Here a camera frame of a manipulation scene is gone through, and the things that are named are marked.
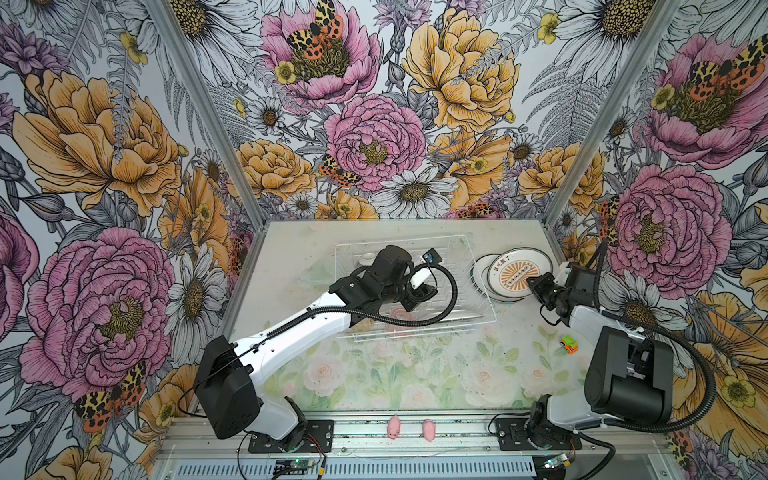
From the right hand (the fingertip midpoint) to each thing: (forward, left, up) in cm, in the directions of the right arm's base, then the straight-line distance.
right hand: (526, 284), depth 92 cm
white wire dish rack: (0, +15, -10) cm, 18 cm away
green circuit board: (-43, +65, -9) cm, 78 cm away
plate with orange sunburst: (+7, +3, -3) cm, 8 cm away
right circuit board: (-43, +4, -10) cm, 45 cm away
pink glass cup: (-18, +39, +18) cm, 46 cm away
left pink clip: (-35, +41, -8) cm, 55 cm away
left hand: (-9, +33, +13) cm, 37 cm away
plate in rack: (-14, +23, +7) cm, 28 cm away
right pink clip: (-36, +33, -8) cm, 49 cm away
